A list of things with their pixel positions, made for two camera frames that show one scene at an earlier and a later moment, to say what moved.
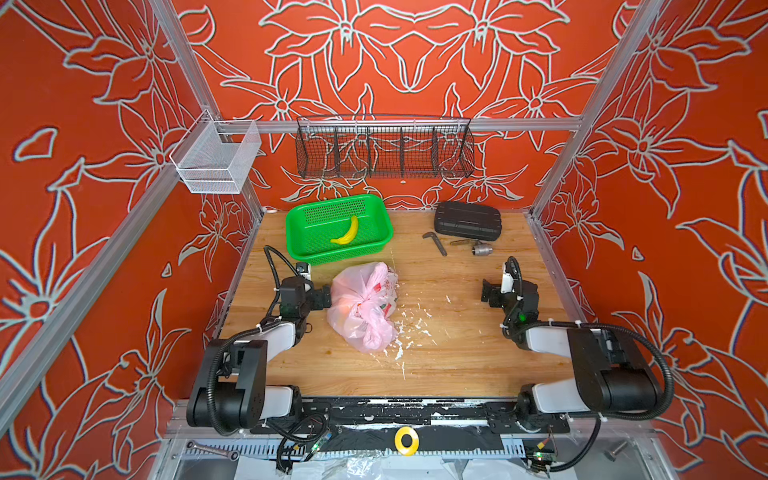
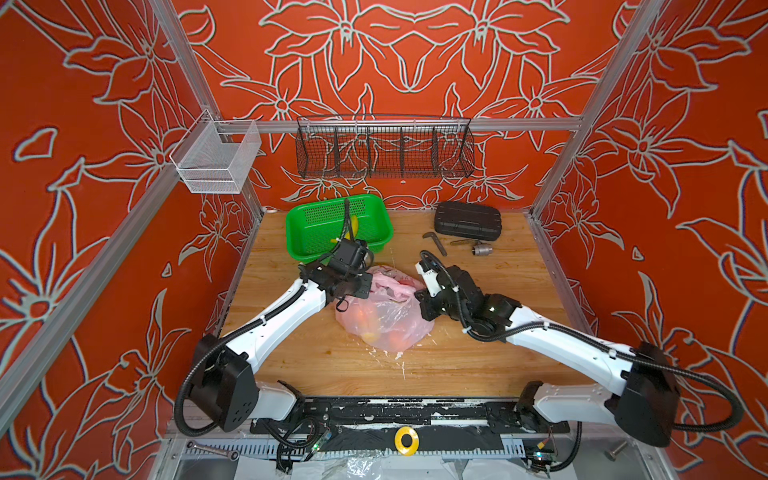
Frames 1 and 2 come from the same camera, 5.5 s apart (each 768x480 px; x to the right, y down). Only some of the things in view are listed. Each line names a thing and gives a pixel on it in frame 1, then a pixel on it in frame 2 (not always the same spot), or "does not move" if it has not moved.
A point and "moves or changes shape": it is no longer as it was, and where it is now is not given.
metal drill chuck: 481,250 does not move
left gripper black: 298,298 → 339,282
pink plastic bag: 363,300 moves or changes shape
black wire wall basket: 376,147 does not move
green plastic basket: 310,228 does not move
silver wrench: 232,455 does not move
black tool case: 468,220 does not move
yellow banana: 350,233 does not move
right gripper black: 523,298 → 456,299
